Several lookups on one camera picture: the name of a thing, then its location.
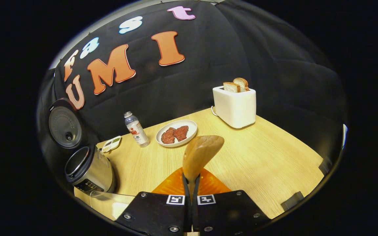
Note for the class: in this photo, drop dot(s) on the white toaster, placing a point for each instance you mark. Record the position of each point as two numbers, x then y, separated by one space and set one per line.
235 106

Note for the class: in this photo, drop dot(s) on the white round plate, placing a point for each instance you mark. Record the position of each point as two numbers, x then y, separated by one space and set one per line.
190 129

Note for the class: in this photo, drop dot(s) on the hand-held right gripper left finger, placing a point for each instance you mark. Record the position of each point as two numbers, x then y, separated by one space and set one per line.
156 213

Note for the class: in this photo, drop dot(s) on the clear plastic drink bottle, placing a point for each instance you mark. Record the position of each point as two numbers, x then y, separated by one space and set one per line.
137 131

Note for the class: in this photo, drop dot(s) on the black silver rice cooker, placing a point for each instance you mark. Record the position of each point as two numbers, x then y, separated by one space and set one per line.
90 170

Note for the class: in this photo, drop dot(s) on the wooden spoon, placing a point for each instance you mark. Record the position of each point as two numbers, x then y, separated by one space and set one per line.
202 150

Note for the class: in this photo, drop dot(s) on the clear rice container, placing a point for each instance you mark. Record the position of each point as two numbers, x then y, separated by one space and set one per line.
103 203

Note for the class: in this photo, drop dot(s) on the black backdrop cloth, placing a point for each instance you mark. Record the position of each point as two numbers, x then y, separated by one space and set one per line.
274 65

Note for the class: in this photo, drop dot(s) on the red meat piece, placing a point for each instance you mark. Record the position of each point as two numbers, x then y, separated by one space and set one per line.
168 136
181 133

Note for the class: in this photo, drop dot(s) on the small white sauce tray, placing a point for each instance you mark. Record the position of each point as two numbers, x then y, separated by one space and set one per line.
111 144

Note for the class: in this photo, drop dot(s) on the black table edge clamp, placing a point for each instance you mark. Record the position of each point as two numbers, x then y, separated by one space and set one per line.
292 200
325 165

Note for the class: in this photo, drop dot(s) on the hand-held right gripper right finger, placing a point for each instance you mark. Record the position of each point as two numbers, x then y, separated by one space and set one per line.
228 213

